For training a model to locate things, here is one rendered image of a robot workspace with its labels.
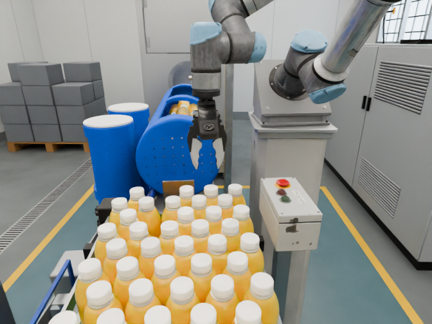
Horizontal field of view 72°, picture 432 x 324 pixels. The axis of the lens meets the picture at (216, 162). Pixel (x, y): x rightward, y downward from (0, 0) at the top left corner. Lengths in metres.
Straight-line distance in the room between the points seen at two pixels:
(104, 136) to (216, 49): 1.14
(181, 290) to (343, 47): 0.76
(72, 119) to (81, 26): 2.46
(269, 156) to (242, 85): 4.91
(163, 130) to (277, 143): 0.47
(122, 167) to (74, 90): 2.75
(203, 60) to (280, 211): 0.39
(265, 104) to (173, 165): 0.45
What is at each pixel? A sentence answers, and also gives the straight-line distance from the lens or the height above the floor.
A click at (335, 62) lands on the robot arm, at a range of 1.00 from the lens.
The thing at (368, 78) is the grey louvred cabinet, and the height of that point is 1.16.
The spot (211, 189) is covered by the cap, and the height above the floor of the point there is 1.08.
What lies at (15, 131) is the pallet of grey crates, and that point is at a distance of 5.05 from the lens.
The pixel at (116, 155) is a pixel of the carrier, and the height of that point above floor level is 0.86.
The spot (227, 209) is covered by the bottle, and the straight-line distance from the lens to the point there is 0.78.
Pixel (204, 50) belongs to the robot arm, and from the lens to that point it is 0.72.
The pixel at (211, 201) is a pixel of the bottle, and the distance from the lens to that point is 0.83.
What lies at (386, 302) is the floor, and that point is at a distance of 2.23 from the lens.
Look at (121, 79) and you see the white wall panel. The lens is 6.36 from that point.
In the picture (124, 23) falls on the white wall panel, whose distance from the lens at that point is 6.29.
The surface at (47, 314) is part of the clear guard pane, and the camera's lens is 0.80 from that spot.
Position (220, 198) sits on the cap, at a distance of 0.77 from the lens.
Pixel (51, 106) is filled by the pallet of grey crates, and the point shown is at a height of 0.65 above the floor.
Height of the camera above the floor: 1.46
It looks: 22 degrees down
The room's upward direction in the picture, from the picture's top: straight up
